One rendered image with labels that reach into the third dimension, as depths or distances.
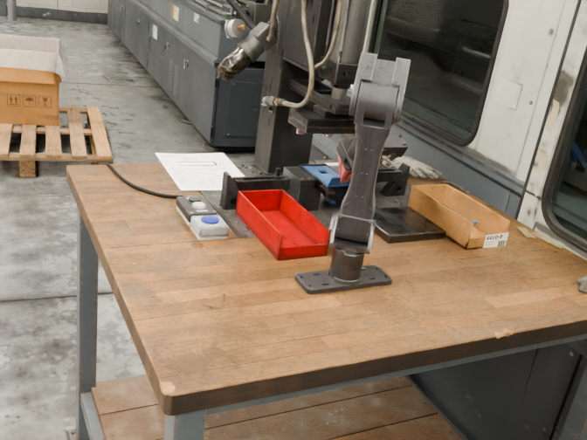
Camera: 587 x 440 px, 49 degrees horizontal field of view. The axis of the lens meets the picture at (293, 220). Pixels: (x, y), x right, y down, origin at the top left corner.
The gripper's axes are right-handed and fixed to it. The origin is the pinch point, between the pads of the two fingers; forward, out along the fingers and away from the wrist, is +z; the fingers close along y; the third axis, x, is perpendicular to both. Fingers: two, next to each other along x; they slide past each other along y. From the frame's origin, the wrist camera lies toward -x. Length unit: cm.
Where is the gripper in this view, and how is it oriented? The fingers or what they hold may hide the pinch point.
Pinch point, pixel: (343, 179)
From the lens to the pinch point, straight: 160.1
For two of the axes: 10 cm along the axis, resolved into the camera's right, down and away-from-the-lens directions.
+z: -3.3, 5.9, 7.4
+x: -8.9, 0.6, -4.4
